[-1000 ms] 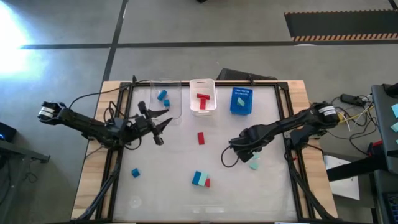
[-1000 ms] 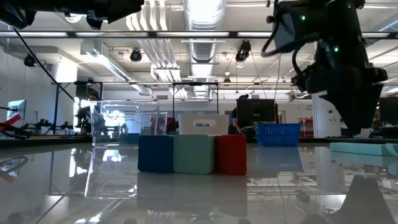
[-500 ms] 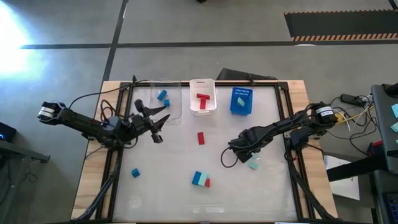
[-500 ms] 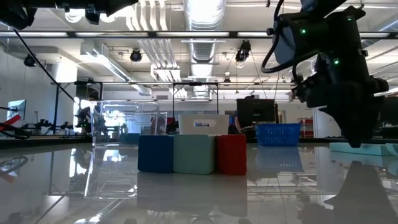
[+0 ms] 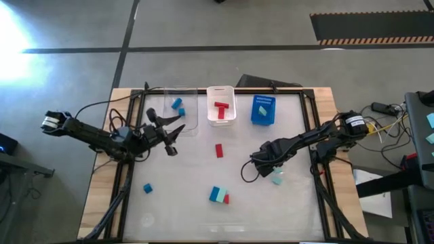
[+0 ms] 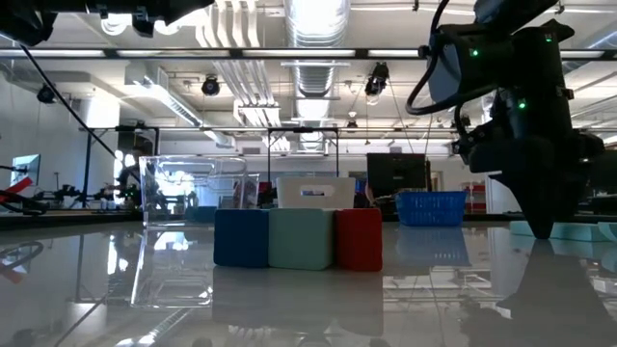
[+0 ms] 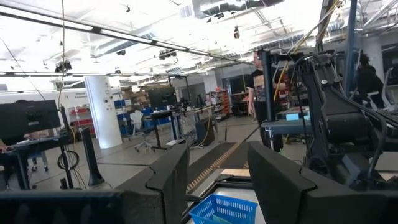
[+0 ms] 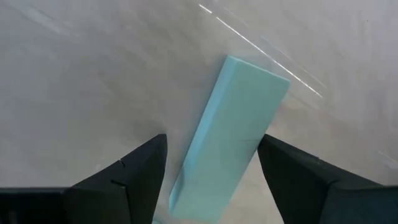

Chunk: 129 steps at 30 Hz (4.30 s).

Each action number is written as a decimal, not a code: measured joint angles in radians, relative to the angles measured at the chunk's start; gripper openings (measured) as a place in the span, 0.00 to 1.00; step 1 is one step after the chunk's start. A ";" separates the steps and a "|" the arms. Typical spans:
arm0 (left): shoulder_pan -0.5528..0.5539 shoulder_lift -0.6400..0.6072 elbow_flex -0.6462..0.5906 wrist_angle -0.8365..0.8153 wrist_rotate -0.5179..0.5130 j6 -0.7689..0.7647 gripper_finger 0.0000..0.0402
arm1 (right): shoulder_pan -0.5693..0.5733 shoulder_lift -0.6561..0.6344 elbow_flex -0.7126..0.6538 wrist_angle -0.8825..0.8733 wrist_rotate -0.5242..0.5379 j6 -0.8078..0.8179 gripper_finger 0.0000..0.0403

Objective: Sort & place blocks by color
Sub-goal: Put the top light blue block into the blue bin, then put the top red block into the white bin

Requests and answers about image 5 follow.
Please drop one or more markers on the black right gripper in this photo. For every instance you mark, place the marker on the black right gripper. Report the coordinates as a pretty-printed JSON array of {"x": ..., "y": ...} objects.
[{"x": 268, "y": 156}]

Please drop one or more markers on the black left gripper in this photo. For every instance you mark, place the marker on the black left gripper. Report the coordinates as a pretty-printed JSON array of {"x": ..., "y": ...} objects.
[{"x": 154, "y": 134}]

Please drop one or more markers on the small blue cube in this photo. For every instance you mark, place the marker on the small blue cube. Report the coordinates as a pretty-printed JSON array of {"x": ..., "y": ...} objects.
[
  {"x": 182, "y": 112},
  {"x": 148, "y": 188}
]

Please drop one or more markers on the blue rectangular block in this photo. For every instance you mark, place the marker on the blue rectangular block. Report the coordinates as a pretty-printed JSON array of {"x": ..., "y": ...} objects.
[{"x": 176, "y": 103}]

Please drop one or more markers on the small light teal cube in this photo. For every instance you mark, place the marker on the small light teal cube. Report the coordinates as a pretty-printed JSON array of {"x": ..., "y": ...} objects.
[{"x": 277, "y": 181}]

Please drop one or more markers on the red bar block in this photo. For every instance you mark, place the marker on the red bar block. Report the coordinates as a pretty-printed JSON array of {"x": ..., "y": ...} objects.
[{"x": 221, "y": 114}]

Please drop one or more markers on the red arch block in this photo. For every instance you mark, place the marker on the red arch block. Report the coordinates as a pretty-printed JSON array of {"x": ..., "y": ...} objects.
[{"x": 221, "y": 105}]

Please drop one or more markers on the short red block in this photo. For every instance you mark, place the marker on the short red block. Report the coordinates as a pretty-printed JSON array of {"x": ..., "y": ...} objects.
[{"x": 226, "y": 199}]

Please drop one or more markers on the large light teal block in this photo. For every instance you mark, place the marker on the large light teal block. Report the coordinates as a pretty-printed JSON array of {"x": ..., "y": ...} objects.
[{"x": 221, "y": 195}]

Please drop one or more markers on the large dark blue block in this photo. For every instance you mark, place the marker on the large dark blue block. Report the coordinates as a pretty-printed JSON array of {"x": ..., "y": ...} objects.
[{"x": 214, "y": 194}]

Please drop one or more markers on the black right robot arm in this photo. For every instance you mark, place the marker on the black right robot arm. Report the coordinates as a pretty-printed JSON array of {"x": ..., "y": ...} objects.
[{"x": 305, "y": 137}]

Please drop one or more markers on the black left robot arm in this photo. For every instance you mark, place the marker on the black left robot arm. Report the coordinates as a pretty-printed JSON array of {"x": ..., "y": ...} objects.
[{"x": 88, "y": 133}]

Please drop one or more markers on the clear plastic bin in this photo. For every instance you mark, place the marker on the clear plastic bin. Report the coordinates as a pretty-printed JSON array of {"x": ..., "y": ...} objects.
[{"x": 190, "y": 122}]

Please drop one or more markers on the blue plastic basket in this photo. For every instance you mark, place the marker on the blue plastic basket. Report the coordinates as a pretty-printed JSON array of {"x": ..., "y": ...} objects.
[{"x": 268, "y": 118}]

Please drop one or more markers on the red rectangular block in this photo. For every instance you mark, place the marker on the red rectangular block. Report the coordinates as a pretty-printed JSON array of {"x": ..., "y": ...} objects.
[{"x": 219, "y": 150}]

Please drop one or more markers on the white plastic bin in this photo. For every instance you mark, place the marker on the white plastic bin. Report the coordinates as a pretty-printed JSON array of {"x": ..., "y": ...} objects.
[{"x": 229, "y": 117}]

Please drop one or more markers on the black flat panel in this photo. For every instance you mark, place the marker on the black flat panel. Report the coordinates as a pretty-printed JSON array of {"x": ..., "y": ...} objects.
[{"x": 254, "y": 81}]

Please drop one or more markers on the white paper sheet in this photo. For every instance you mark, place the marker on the white paper sheet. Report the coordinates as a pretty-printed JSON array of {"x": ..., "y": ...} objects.
[{"x": 376, "y": 203}]

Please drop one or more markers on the black power brick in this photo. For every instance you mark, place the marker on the black power brick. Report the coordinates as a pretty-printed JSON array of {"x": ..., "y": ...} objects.
[{"x": 379, "y": 107}]

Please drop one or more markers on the black cart leg bar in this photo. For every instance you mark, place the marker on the black cart leg bar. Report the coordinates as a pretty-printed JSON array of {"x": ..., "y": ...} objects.
[{"x": 386, "y": 184}]

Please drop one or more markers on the red clamp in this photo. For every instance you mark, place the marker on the red clamp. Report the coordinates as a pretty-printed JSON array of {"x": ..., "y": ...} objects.
[{"x": 411, "y": 157}]

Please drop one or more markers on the black side cart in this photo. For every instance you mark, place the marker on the black side cart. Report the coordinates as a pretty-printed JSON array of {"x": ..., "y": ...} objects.
[{"x": 418, "y": 142}]

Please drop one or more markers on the black storage crate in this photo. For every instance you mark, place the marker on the black storage crate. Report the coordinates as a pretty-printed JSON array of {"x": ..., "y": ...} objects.
[{"x": 415, "y": 217}]

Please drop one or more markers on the black device with blue light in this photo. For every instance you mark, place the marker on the black device with blue light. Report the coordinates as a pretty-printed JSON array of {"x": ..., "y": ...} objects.
[{"x": 8, "y": 144}]

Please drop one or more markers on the black hazard striped floor mat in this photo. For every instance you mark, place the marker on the black hazard striped floor mat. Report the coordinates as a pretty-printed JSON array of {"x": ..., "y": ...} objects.
[{"x": 373, "y": 25}]

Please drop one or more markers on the black metal rig frame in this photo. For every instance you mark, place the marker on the black metal rig frame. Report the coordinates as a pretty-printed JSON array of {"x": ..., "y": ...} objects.
[{"x": 154, "y": 91}]

